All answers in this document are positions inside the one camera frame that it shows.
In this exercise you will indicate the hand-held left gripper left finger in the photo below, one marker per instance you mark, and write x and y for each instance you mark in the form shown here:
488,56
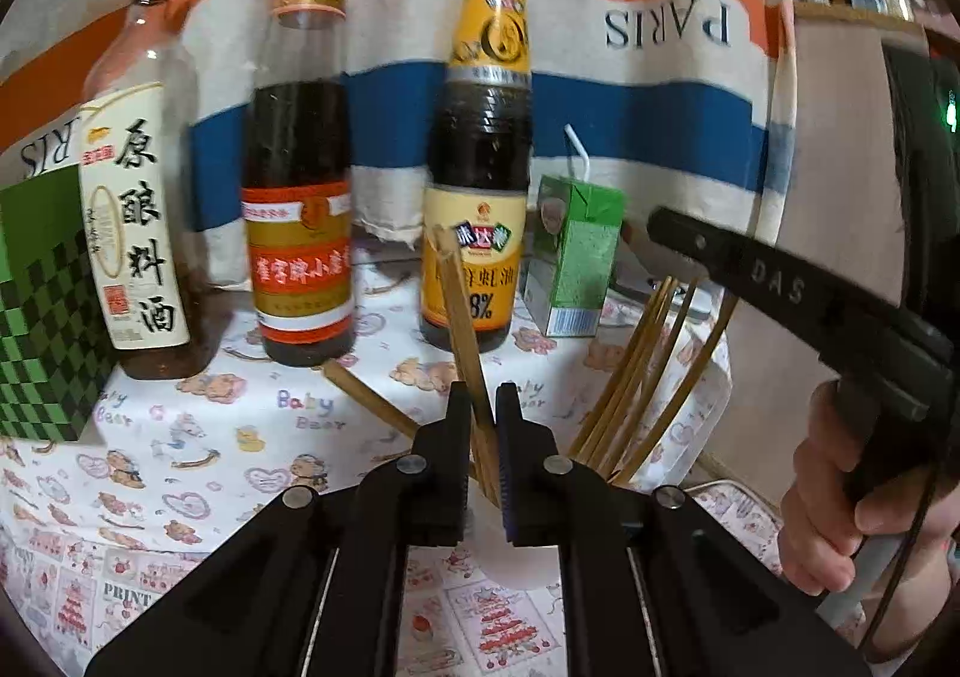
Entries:
450,467

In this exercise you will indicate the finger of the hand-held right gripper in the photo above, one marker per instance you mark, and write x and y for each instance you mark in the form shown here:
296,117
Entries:
765,276

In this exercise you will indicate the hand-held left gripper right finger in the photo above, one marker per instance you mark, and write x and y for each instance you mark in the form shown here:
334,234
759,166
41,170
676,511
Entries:
517,467

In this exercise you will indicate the light wooden chopstick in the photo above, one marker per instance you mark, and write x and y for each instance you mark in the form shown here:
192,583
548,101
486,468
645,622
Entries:
367,396
461,332

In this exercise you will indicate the person's right hand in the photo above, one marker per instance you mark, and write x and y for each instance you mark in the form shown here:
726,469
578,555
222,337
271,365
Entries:
814,512

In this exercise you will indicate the wooden board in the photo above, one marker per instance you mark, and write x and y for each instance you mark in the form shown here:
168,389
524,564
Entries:
825,159

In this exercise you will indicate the green drink carton with straw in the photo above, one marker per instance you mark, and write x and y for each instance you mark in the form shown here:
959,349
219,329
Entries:
577,257

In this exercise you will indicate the striped cloth backdrop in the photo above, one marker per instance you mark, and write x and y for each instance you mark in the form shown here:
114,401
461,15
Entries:
637,122

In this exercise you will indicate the white bear print cloth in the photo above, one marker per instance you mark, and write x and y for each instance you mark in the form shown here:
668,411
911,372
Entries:
225,437

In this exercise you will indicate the red-capped dark sauce bottle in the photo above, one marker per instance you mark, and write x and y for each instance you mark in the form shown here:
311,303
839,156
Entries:
300,234

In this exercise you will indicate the yellow-labelled oyster sauce bottle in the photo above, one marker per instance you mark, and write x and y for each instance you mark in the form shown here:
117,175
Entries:
480,144

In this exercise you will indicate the pink picture print tablecloth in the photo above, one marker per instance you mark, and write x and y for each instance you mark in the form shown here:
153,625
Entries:
112,594

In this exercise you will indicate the clear cooking wine bottle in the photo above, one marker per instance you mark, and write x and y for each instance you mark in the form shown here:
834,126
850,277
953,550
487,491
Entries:
135,234

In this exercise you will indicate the green checkered box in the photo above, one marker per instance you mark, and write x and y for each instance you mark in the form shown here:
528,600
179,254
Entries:
45,347

